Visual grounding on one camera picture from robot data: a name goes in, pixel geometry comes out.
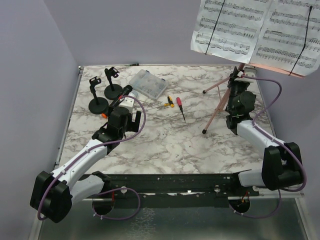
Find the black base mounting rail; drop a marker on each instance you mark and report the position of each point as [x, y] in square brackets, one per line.
[171, 190]

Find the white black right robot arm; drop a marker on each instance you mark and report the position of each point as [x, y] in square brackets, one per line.
[281, 161]

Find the red handled screwdriver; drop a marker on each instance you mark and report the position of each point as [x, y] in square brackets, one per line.
[179, 103]

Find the pink tripod music stand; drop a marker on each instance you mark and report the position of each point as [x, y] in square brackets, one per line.
[225, 97]

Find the black round microphone stand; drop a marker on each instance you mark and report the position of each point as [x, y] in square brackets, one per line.
[113, 90]

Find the black stand holding white microphone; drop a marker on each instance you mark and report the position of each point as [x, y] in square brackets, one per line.
[98, 105]

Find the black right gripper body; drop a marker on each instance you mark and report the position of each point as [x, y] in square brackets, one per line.
[236, 88]

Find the yellow black T-handle tool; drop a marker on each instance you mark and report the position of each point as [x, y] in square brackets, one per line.
[169, 103]

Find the white microphone silver grille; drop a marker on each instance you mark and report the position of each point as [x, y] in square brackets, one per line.
[134, 94]

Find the sheet music page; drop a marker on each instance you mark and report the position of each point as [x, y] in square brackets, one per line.
[289, 39]
[229, 29]

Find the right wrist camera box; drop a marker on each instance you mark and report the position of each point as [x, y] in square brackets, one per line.
[250, 73]

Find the clear plastic screw box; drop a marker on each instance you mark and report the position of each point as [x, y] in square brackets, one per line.
[148, 84]

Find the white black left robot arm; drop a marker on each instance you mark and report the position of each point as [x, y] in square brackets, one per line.
[54, 193]

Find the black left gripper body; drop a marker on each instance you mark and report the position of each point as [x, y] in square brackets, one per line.
[131, 126]

